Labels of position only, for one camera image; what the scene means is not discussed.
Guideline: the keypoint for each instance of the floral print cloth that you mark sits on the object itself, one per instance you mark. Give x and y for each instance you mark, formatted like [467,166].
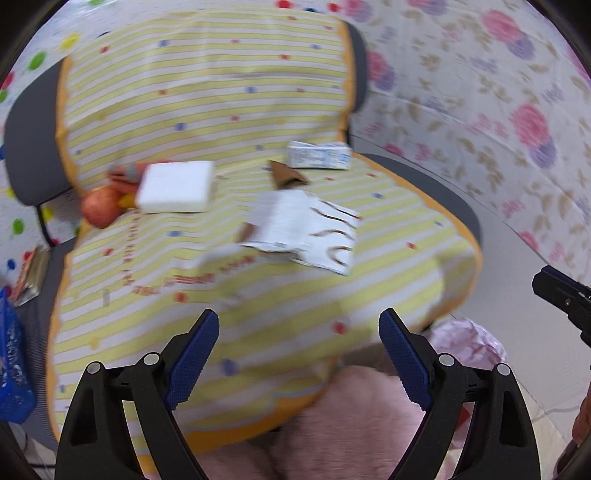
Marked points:
[461,115]

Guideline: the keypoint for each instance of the pink plastic bag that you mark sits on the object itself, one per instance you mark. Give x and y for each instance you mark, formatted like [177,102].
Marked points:
[471,341]

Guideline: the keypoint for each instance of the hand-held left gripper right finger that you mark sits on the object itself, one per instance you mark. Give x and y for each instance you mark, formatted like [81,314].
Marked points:
[406,355]

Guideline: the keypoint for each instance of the white blue milk carton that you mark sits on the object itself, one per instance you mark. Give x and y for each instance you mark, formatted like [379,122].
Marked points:
[318,156]

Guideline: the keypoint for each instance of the yellow striped cloth cover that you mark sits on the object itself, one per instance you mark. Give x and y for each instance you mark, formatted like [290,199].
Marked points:
[231,92]

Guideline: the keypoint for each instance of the orange toy with grey knob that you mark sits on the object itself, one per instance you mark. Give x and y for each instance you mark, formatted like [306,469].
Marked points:
[121,182]

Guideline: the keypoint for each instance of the pink fluffy cushion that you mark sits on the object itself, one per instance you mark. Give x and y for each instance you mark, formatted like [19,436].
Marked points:
[323,415]

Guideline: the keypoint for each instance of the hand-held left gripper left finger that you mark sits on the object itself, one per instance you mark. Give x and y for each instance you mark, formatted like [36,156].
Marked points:
[194,355]

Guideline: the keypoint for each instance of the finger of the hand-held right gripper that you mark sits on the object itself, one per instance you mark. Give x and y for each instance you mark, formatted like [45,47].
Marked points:
[561,288]
[582,323]

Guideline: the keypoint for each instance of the red apple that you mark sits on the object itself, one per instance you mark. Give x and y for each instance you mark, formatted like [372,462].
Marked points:
[99,207]

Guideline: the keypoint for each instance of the white brown carton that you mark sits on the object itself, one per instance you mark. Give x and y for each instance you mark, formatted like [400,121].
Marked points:
[295,221]

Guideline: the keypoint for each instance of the white foam block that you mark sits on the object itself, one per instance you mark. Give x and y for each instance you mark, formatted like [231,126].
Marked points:
[175,187]

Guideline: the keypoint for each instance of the blue plastic basket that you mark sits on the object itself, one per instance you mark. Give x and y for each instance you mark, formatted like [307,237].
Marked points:
[18,406]

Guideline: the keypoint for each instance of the grey office chair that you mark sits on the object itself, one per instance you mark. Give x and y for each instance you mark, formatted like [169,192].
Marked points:
[32,147]

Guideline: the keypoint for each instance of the brown cardboard piece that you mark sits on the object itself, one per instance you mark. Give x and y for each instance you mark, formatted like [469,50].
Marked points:
[284,174]

